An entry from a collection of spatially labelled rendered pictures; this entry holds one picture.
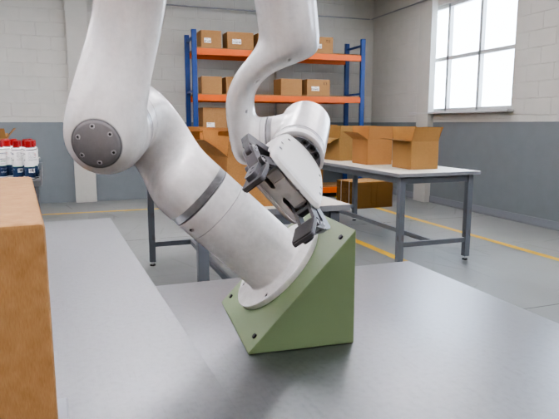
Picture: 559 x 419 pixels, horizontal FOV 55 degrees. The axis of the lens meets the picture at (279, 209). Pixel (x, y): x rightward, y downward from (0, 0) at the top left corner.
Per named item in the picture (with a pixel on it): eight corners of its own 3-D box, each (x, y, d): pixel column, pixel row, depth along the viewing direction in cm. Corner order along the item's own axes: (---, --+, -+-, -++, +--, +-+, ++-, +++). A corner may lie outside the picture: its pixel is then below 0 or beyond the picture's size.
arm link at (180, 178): (170, 236, 87) (47, 134, 80) (188, 192, 104) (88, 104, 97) (222, 188, 83) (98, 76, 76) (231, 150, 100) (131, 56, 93)
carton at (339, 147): (314, 159, 609) (314, 125, 603) (354, 158, 629) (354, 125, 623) (329, 161, 576) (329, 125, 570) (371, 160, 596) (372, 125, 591)
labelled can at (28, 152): (36, 179, 292) (32, 140, 288) (25, 179, 290) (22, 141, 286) (36, 178, 296) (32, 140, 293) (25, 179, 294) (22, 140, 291)
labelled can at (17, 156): (24, 179, 294) (22, 140, 291) (13, 179, 291) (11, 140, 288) (22, 178, 298) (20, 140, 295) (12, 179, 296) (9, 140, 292)
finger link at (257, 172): (255, 171, 70) (244, 194, 64) (239, 153, 69) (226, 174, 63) (274, 157, 68) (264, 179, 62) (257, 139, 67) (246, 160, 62)
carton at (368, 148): (341, 162, 557) (342, 125, 551) (378, 161, 569) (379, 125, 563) (358, 165, 520) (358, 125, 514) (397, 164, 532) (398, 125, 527)
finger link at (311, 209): (309, 218, 75) (304, 236, 70) (287, 192, 74) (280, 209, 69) (325, 207, 74) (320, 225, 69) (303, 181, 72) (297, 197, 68)
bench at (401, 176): (296, 223, 649) (297, 157, 636) (356, 219, 675) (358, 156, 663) (396, 268, 444) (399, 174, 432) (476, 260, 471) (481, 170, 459)
